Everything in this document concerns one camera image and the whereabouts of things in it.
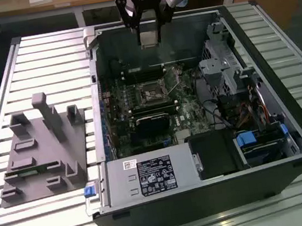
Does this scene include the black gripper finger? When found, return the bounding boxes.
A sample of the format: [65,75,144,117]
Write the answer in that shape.
[151,0,178,44]
[114,0,144,49]

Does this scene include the silver CPU plate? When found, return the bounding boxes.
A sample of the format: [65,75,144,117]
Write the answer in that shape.
[138,28,160,49]

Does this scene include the metal socket cover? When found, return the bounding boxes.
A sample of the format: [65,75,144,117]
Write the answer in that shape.
[161,64,186,88]

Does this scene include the metal locking lever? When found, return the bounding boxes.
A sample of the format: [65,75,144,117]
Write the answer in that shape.
[165,82,181,96]

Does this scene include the CPU socket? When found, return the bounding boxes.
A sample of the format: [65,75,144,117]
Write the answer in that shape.
[135,78,171,106]

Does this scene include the black RAM slot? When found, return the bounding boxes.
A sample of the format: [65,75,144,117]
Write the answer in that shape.
[132,100,174,113]
[133,105,177,119]

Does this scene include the grey metal drive cage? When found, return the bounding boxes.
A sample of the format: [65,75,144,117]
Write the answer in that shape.
[193,17,261,102]

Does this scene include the green motherboard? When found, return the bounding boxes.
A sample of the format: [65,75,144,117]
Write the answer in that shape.
[97,58,221,160]

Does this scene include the black graphics card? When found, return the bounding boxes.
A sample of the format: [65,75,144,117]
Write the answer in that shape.
[133,111,173,138]

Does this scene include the hard disk in blue carrier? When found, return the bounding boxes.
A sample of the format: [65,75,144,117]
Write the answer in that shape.
[235,124,292,168]

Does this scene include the grey parts rack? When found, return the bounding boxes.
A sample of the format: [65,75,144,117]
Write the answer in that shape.
[0,86,98,209]

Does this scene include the blue plastic clip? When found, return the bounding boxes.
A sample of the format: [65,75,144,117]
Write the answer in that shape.
[279,123,290,137]

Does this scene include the grey power supply unit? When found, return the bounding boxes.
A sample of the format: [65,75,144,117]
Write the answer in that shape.
[100,140,204,211]

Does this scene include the blue case latch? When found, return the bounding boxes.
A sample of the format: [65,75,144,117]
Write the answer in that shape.
[83,185,96,199]

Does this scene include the green RAM stick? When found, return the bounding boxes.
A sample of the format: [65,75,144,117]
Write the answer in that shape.
[17,167,48,178]

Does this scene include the black open PC case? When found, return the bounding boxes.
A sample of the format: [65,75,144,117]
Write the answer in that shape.
[64,0,302,226]

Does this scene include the orange and yellow wires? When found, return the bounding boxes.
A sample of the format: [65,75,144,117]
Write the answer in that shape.
[237,97,272,130]

